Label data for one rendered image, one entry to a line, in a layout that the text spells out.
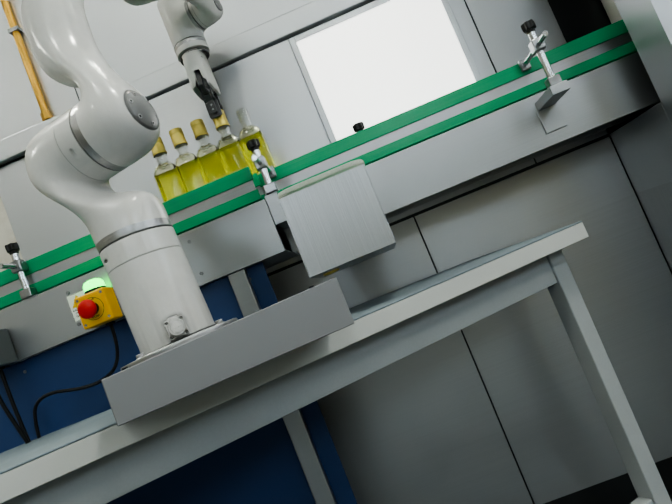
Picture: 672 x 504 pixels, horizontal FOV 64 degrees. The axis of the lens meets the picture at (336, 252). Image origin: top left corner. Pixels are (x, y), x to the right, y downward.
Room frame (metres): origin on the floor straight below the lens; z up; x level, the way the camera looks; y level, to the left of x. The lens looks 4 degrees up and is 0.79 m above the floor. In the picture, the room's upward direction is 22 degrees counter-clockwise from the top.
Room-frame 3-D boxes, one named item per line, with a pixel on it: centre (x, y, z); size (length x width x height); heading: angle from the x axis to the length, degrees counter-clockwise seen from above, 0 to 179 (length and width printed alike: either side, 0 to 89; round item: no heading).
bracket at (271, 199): (1.21, 0.08, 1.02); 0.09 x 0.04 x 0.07; 176
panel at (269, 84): (1.44, -0.08, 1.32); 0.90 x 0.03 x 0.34; 86
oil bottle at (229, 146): (1.32, 0.15, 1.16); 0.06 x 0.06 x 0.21; 86
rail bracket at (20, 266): (1.18, 0.68, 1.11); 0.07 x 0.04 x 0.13; 176
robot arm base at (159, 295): (0.86, 0.28, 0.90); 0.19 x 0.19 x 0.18
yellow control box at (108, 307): (1.15, 0.51, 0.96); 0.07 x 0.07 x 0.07; 86
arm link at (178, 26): (1.32, 0.14, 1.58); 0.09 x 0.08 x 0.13; 70
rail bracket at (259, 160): (1.19, 0.08, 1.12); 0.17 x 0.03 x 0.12; 176
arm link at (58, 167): (0.86, 0.32, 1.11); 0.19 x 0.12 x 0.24; 71
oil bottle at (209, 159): (1.33, 0.20, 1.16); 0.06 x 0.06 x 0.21; 87
